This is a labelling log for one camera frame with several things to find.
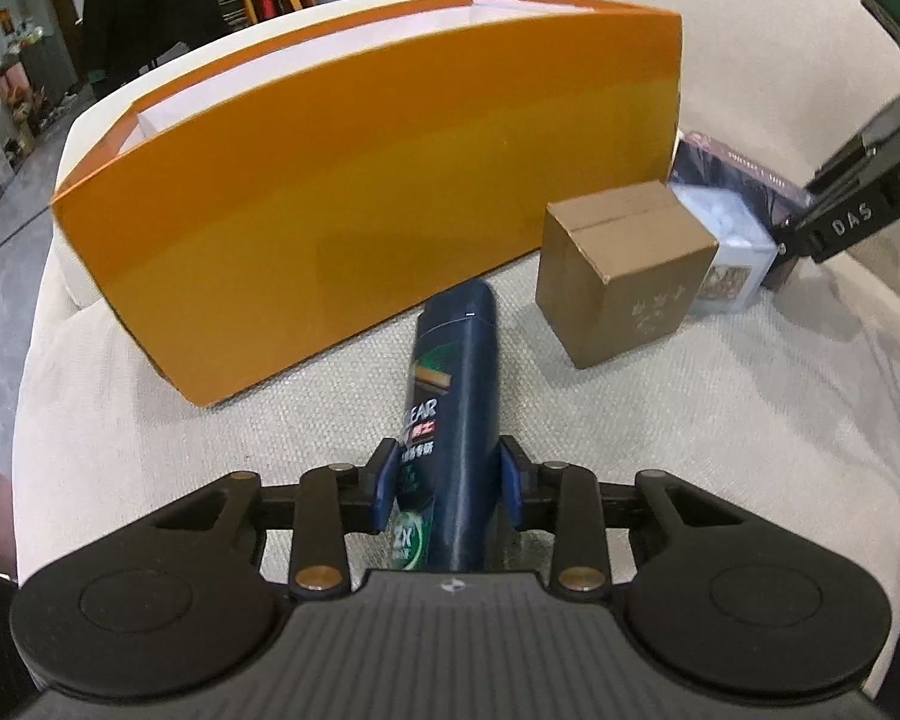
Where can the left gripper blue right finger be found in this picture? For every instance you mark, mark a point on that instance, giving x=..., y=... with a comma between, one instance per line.
x=568, y=502

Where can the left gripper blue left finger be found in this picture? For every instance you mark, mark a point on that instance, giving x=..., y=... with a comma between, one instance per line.
x=321, y=509

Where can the purple photo card box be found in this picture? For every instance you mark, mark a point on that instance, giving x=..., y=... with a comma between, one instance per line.
x=702, y=160

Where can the dark blue shampoo bottle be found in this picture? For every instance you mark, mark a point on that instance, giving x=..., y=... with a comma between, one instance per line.
x=448, y=482

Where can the clear box of cotton swabs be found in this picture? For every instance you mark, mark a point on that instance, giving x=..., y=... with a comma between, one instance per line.
x=745, y=250

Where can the beige sofa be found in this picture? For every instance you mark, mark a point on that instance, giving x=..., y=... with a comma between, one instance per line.
x=389, y=401

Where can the small brown cardboard box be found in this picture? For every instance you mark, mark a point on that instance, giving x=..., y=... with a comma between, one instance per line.
x=619, y=269

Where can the orange storage box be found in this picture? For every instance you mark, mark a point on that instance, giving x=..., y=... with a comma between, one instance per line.
x=253, y=212

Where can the black dining chairs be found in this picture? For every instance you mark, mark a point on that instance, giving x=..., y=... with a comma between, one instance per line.
x=119, y=37

